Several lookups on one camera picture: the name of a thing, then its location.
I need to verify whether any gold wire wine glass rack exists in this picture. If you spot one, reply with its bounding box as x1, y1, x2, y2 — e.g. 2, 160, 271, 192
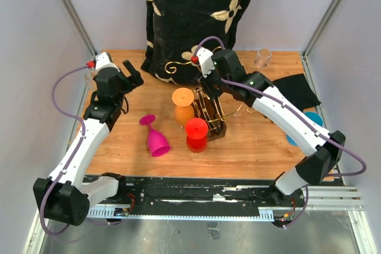
165, 46, 260, 143

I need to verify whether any clear wine glass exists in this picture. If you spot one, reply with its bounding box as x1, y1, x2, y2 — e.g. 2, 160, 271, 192
254, 48, 272, 70

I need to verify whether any magenta wine glass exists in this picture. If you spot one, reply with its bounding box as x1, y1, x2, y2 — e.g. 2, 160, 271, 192
139, 114, 171, 157

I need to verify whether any blue wine glass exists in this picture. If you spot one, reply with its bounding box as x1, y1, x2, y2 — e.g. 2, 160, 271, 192
286, 111, 324, 146

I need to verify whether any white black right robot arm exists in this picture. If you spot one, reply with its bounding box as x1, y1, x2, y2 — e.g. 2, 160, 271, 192
192, 48, 346, 206

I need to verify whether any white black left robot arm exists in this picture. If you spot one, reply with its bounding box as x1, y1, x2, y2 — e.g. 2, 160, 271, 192
33, 60, 143, 228

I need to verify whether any orange wine glass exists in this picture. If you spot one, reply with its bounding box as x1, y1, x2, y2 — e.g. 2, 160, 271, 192
172, 87, 195, 126

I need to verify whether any red wine glass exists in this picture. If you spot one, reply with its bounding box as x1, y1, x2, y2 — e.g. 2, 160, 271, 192
185, 118, 208, 153

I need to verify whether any black floral patterned pillow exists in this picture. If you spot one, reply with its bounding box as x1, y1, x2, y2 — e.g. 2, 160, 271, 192
141, 0, 251, 85

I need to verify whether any black folded cloth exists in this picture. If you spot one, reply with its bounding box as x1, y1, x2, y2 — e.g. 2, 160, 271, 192
273, 74, 321, 111

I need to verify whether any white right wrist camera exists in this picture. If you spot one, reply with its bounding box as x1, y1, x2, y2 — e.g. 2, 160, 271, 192
191, 48, 215, 79

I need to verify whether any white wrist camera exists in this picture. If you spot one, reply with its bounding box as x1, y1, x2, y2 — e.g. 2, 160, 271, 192
191, 48, 215, 79
86, 52, 117, 72

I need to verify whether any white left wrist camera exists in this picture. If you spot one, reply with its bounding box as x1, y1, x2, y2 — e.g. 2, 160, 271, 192
86, 52, 117, 72

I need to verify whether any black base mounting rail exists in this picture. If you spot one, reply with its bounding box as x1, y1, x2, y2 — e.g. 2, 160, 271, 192
88, 177, 305, 222

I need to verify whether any left aluminium frame post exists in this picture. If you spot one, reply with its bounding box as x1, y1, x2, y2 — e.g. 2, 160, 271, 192
60, 0, 97, 57

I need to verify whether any aluminium frame post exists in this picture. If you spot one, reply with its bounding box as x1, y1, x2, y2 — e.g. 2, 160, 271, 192
301, 0, 343, 58
60, 0, 97, 57

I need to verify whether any right aluminium frame post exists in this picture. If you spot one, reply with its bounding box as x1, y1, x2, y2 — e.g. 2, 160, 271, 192
301, 0, 343, 58

